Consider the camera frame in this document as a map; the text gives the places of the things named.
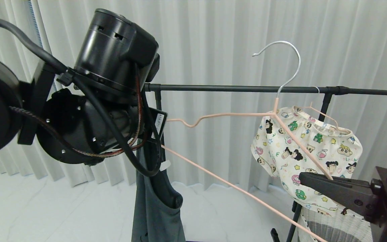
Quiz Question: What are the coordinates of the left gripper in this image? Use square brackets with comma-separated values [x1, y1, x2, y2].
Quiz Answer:
[145, 108, 168, 162]

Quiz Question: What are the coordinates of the pink clothes hanger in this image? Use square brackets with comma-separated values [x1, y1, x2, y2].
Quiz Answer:
[162, 41, 334, 242]
[303, 103, 343, 131]

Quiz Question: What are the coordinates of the dark grey garment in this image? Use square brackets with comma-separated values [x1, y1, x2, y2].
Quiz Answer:
[131, 139, 186, 242]

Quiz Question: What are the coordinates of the cream printed garment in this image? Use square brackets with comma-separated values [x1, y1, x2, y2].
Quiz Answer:
[251, 106, 363, 217]

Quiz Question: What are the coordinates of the white laundry basket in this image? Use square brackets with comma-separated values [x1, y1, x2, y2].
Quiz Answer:
[298, 205, 375, 242]

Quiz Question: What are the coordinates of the black clothes rack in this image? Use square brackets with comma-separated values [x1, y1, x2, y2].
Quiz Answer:
[143, 83, 387, 242]

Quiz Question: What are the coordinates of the white curtain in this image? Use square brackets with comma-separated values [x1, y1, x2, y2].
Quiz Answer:
[0, 0, 387, 192]

